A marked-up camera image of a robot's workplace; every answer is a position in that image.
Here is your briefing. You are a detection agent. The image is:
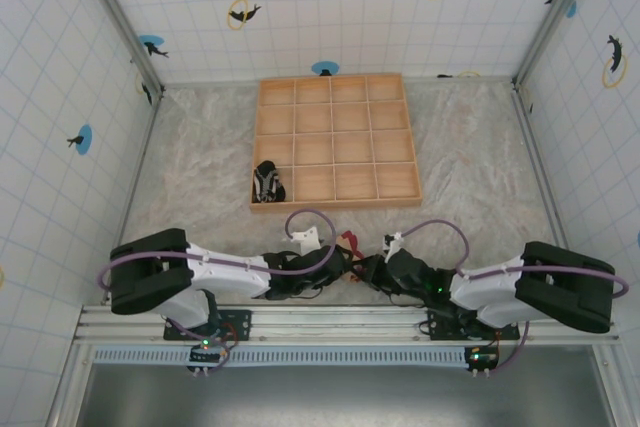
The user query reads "tan red purple sock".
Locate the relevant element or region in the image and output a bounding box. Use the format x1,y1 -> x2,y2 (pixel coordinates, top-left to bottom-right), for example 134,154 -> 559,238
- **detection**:
334,230 -> 367,283

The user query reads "black white striped sock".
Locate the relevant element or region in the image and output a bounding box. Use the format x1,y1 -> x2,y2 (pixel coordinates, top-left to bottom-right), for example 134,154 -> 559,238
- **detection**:
252,160 -> 287,204

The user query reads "grey sheet metal panel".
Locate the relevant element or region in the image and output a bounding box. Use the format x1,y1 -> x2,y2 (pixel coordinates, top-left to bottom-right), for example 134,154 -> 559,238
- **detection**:
47,361 -> 617,427

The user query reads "wooden compartment tray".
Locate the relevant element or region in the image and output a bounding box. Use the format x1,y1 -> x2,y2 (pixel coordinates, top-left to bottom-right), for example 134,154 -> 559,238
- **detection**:
248,72 -> 424,214

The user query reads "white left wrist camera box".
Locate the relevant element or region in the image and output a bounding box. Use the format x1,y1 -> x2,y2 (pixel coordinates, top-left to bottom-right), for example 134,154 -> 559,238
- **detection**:
291,226 -> 323,252

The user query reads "aluminium mounting rail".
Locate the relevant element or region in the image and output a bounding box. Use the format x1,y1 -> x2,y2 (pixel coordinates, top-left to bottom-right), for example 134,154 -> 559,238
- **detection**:
74,303 -> 621,346

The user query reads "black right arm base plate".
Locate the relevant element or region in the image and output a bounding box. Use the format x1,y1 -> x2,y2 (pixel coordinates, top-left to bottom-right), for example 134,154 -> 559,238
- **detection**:
427,307 -> 521,343

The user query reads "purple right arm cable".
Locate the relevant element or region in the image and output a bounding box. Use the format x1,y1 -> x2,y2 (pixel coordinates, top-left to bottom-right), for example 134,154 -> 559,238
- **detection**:
402,219 -> 630,373

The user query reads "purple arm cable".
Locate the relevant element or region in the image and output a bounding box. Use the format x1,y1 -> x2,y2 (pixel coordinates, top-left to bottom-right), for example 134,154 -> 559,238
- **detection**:
97,208 -> 337,373
402,219 -> 630,373

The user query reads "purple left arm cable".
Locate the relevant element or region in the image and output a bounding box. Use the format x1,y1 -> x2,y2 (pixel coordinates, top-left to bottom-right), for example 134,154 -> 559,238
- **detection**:
97,208 -> 337,373

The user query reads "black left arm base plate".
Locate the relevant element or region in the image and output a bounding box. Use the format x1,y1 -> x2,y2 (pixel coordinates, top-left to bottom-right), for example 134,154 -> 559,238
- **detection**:
163,307 -> 253,343

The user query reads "white slotted cable duct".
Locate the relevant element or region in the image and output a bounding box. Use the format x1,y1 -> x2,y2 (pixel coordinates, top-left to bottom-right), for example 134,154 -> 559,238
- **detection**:
92,345 -> 501,367

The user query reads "aluminium table edge rail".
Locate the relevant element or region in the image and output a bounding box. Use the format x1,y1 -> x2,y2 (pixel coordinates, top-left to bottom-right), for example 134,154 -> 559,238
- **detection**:
102,91 -> 164,306
512,86 -> 587,304

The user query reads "aluminium frame post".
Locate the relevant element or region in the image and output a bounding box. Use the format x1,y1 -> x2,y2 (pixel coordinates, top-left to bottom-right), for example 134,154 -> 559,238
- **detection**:
74,0 -> 165,98
512,0 -> 599,89

